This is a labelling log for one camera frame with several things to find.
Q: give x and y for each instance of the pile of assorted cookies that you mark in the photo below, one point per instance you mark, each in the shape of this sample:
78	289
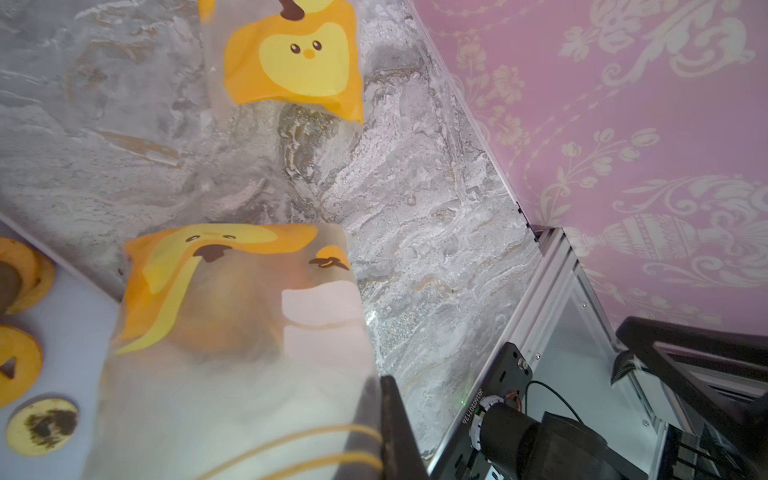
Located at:
44	426

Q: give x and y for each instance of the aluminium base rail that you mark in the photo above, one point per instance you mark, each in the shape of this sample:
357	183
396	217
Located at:
556	355

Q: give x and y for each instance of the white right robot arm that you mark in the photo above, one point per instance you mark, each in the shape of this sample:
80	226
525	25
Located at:
564	447

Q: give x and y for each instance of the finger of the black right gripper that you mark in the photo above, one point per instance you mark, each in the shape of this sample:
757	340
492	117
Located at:
737	354

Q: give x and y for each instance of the ziploc bag with yellow chick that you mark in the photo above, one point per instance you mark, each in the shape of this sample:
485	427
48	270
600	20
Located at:
301	52

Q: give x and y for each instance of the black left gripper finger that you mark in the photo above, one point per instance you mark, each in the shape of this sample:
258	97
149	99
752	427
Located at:
400	453

